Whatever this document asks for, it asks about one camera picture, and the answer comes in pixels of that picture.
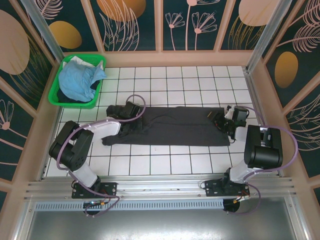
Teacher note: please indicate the dark grey t-shirt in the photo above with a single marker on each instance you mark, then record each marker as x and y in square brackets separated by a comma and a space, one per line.
[175, 127]

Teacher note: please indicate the green plastic laundry basket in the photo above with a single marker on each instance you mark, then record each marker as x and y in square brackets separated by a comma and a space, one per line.
[53, 92]

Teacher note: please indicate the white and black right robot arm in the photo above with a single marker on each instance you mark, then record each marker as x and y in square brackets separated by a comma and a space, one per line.
[262, 150]

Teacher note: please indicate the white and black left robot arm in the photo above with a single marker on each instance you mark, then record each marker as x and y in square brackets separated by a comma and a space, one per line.
[75, 150]

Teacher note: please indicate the navy blue t-shirt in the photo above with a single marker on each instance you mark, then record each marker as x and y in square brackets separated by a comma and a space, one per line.
[67, 99]

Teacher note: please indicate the light blue t-shirt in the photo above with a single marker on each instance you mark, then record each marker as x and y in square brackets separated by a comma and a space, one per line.
[75, 80]

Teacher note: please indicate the grey metal sheet panel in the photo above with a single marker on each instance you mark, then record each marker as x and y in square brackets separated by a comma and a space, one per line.
[160, 225]

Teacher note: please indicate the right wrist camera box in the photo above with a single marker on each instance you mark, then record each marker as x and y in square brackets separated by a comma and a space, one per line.
[238, 113]

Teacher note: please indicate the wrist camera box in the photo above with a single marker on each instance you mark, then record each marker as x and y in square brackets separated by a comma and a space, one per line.
[238, 113]
[132, 109]

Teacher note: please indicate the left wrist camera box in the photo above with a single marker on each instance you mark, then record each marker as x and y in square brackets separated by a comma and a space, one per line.
[132, 109]

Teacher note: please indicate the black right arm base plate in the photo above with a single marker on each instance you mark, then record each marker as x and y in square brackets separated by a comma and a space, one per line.
[212, 188]

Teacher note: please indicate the aluminium mounting rail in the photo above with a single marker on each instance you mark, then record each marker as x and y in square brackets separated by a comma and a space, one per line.
[160, 186]

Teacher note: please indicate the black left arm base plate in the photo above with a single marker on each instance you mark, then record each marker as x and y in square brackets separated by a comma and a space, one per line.
[107, 188]

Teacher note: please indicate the aluminium corner post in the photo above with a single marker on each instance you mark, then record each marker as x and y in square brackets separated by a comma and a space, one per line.
[267, 35]
[50, 37]

